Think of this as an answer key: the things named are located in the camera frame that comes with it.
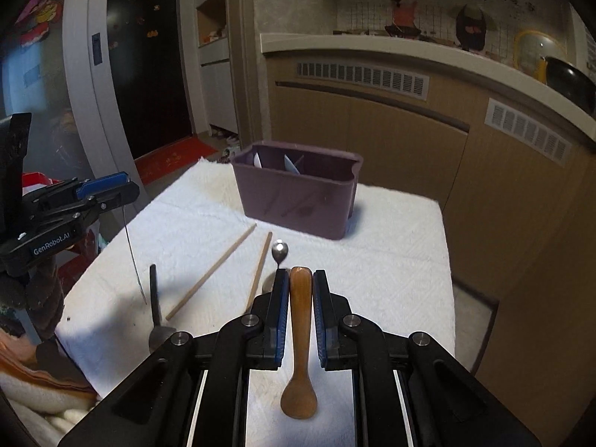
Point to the wooden kitchen cabinet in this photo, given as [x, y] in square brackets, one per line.
[396, 172]

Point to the brown wooden spoon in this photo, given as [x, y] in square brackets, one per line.
[298, 335]

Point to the pair of shoes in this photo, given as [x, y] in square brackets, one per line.
[230, 153]

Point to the white textured towel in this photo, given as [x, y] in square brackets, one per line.
[382, 265]

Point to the person's left hand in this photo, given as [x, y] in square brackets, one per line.
[44, 298]

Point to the long grey vent grille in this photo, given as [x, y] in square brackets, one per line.
[363, 79]

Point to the small metal spoon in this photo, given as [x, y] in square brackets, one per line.
[280, 251]

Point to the white kitchen countertop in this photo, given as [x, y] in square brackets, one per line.
[372, 51]

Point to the cartoon wall sticker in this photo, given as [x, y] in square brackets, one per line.
[419, 9]

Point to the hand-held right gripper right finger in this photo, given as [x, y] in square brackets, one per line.
[321, 326]

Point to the cream fleece garment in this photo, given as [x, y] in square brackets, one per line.
[32, 414]

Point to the red window decoration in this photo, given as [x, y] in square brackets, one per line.
[39, 14]

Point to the black entrance door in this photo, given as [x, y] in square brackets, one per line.
[149, 65]

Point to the purple plastic utensil box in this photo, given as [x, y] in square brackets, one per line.
[298, 205]

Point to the white sliding door frame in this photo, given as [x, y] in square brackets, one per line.
[81, 102]

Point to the short grey vent grille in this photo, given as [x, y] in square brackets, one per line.
[526, 130]

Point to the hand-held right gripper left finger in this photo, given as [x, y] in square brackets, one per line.
[281, 326]

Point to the yellow-rimmed food cover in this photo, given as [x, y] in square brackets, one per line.
[531, 56]

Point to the blue-grey rice paddle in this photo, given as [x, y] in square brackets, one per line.
[292, 165]

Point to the red doormat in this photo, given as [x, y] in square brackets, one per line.
[172, 160]

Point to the clutter in cabinet niche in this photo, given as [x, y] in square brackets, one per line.
[214, 36]

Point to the white storage cabinet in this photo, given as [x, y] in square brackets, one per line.
[216, 84]

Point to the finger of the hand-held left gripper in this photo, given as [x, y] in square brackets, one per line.
[116, 200]
[102, 185]

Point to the person's left forearm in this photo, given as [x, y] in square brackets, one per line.
[32, 363]

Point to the large black pot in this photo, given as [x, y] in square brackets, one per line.
[570, 84]

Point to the wooden chopstick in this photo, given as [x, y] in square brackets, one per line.
[212, 271]
[259, 272]

